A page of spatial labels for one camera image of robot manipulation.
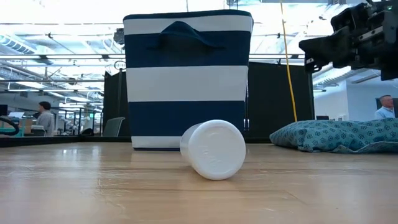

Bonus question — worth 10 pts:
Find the yellow cable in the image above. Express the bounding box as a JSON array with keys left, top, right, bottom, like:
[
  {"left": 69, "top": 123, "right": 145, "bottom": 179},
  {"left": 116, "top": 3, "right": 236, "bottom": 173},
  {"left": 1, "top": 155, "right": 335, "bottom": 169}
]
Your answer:
[{"left": 279, "top": 0, "right": 299, "bottom": 123}]

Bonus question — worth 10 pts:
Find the blue patterned folded cloth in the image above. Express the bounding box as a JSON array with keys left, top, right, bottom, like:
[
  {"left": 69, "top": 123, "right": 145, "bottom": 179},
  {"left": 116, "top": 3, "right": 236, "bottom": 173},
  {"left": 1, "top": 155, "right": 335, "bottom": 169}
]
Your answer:
[{"left": 269, "top": 117, "right": 398, "bottom": 154}]

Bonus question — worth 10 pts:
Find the black aluminium table frame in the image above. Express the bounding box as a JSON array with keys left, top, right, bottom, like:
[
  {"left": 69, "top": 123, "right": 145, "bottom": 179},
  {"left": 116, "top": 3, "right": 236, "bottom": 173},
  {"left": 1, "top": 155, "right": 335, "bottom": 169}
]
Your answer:
[{"left": 0, "top": 135, "right": 133, "bottom": 148}]

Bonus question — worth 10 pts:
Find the grey office chair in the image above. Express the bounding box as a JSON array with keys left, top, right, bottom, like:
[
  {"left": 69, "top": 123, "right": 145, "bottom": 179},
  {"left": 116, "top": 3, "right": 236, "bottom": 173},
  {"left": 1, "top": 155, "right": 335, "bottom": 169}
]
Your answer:
[{"left": 102, "top": 116, "right": 126, "bottom": 138}]

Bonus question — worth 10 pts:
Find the navy white striped fabric basket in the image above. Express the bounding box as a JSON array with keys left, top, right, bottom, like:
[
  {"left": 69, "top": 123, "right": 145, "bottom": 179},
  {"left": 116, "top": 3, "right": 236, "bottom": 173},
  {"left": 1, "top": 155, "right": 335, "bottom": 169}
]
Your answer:
[{"left": 123, "top": 9, "right": 254, "bottom": 152}]

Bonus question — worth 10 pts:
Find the person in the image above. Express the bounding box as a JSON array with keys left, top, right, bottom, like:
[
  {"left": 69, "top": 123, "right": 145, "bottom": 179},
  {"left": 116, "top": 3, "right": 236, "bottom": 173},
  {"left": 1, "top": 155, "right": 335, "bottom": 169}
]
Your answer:
[
  {"left": 36, "top": 101, "right": 57, "bottom": 138},
  {"left": 374, "top": 94, "right": 397, "bottom": 120}
]

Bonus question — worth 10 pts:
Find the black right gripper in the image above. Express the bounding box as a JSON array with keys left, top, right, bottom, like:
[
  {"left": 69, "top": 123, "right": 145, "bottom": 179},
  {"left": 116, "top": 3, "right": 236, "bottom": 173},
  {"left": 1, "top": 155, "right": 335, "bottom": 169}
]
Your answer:
[{"left": 298, "top": 0, "right": 398, "bottom": 82}]

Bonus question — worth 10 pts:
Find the black partition screen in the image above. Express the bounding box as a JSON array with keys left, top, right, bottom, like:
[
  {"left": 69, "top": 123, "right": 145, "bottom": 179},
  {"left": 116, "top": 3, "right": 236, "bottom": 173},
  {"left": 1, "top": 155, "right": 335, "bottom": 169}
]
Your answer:
[{"left": 103, "top": 61, "right": 315, "bottom": 144}]

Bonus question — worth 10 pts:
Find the white plastic bottle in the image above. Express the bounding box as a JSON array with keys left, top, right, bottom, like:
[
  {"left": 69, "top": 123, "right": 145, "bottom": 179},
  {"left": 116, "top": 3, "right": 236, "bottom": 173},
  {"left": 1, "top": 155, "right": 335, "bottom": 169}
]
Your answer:
[{"left": 179, "top": 119, "right": 247, "bottom": 181}]

